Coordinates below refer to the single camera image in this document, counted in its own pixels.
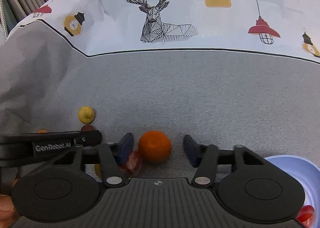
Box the red apple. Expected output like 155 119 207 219
119 151 143 177

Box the large orange mandarin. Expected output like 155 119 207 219
138 131 172 164

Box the yellow round fruit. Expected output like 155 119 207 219
78 106 95 124

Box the small orange mandarin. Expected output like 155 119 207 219
37 129 48 133

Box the bare left hand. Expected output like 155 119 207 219
0 194 19 228

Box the dark red jujube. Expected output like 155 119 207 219
80 125 95 132

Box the light blue round plate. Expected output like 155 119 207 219
265 155 319 227

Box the red fruit in plate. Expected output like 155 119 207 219
297 205 316 228

